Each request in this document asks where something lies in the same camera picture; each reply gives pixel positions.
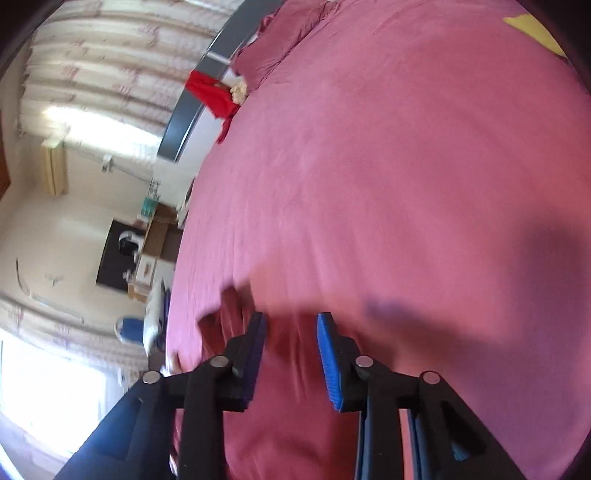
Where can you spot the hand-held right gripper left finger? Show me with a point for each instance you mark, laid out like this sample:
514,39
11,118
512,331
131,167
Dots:
256,355

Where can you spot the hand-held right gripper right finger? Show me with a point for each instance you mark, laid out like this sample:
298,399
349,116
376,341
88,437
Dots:
330,364

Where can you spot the dark red garment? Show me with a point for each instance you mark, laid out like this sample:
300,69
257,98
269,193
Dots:
226,318

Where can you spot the white cloth pile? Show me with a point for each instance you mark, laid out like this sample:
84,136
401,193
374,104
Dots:
156,323

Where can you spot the blue chair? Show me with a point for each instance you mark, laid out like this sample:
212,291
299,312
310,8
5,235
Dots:
131,330

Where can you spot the white drawer cabinet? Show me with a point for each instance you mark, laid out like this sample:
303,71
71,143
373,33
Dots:
143,277

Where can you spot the wooden desk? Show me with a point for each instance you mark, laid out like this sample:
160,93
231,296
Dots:
159,235

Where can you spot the white desk gadget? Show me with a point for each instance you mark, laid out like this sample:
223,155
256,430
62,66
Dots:
129,242

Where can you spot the black television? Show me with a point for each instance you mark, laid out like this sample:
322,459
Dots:
108,267

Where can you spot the teal box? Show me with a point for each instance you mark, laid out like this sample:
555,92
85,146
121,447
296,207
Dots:
149,206

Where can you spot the pink bed sheet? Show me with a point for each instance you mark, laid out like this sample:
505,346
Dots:
392,184

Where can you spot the patterned cream curtain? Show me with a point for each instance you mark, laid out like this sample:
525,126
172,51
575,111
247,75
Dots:
92,69
46,332

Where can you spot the grey headboard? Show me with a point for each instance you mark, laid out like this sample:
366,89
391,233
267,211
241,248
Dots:
180,124

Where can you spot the cream plush toy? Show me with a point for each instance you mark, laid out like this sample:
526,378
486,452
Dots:
239,92

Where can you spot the bright red garment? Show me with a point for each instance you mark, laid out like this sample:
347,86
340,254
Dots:
212,92

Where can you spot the pink pillow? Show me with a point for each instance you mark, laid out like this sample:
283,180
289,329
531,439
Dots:
277,46

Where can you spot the yellow garment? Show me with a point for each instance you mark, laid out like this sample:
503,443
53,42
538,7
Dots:
535,30

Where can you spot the cream wall air conditioner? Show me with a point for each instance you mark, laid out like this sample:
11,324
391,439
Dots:
54,166

